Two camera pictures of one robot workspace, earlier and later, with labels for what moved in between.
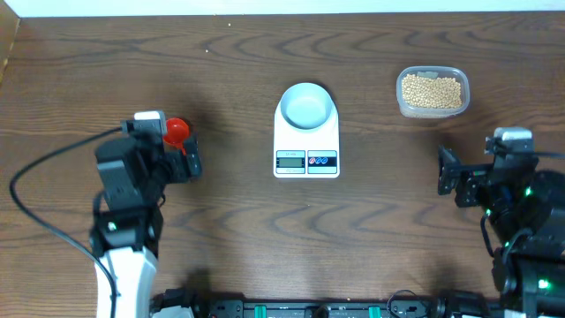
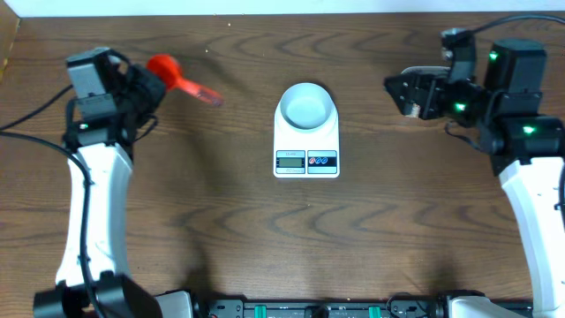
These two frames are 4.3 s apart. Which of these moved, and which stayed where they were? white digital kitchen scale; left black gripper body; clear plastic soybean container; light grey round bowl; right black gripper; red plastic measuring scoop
Moved: red plastic measuring scoop; left black gripper body; right black gripper
Stayed: light grey round bowl; clear plastic soybean container; white digital kitchen scale
